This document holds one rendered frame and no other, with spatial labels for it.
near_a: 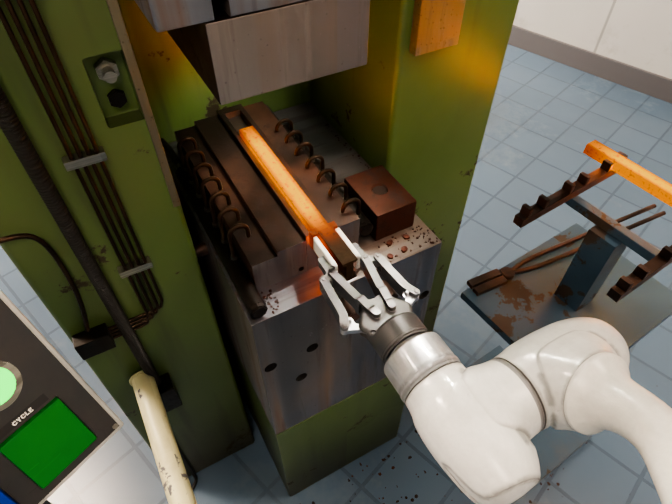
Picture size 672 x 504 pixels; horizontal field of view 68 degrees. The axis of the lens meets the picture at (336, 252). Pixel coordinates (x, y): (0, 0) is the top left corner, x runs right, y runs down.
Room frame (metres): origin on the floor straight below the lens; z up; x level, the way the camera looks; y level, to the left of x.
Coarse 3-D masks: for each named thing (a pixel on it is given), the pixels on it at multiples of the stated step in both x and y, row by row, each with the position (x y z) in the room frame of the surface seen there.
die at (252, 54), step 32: (320, 0) 0.58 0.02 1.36; (352, 0) 0.60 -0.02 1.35; (192, 32) 0.57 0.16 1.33; (224, 32) 0.52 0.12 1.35; (256, 32) 0.54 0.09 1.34; (288, 32) 0.56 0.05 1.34; (320, 32) 0.58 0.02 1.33; (352, 32) 0.60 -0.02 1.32; (192, 64) 0.60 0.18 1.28; (224, 64) 0.52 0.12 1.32; (256, 64) 0.54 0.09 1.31; (288, 64) 0.56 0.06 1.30; (320, 64) 0.58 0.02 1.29; (352, 64) 0.60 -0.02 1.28; (224, 96) 0.52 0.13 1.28
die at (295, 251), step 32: (192, 128) 0.89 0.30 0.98; (224, 128) 0.88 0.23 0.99; (256, 128) 0.86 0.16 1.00; (192, 160) 0.79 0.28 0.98; (224, 160) 0.77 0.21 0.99; (256, 160) 0.76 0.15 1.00; (288, 160) 0.77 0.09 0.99; (256, 192) 0.68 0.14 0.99; (320, 192) 0.68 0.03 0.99; (224, 224) 0.63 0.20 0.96; (256, 224) 0.61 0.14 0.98; (288, 224) 0.60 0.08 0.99; (352, 224) 0.60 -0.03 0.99; (256, 256) 0.54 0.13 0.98; (288, 256) 0.55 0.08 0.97
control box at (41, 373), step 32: (0, 320) 0.31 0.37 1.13; (0, 352) 0.28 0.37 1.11; (32, 352) 0.29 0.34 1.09; (32, 384) 0.27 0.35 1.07; (64, 384) 0.28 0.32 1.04; (0, 416) 0.23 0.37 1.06; (32, 416) 0.24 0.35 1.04; (96, 416) 0.26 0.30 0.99; (96, 448) 0.23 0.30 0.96; (0, 480) 0.18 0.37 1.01; (64, 480) 0.20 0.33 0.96
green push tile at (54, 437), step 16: (48, 416) 0.24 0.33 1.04; (64, 416) 0.25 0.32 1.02; (16, 432) 0.22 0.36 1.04; (32, 432) 0.23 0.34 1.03; (48, 432) 0.23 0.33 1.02; (64, 432) 0.23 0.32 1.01; (80, 432) 0.24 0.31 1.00; (0, 448) 0.20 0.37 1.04; (16, 448) 0.21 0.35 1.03; (32, 448) 0.21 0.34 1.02; (48, 448) 0.22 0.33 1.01; (64, 448) 0.22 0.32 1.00; (80, 448) 0.23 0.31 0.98; (16, 464) 0.20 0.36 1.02; (32, 464) 0.20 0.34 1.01; (48, 464) 0.20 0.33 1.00; (64, 464) 0.21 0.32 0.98; (32, 480) 0.19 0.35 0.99; (48, 480) 0.19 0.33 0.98
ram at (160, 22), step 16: (144, 0) 0.50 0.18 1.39; (160, 0) 0.50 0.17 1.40; (176, 0) 0.50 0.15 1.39; (192, 0) 0.51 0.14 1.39; (208, 0) 0.52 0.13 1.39; (224, 0) 0.54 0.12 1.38; (240, 0) 0.53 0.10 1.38; (256, 0) 0.54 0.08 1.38; (272, 0) 0.55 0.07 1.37; (288, 0) 0.56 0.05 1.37; (160, 16) 0.50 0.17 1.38; (176, 16) 0.50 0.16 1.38; (192, 16) 0.51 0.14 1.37; (208, 16) 0.52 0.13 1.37
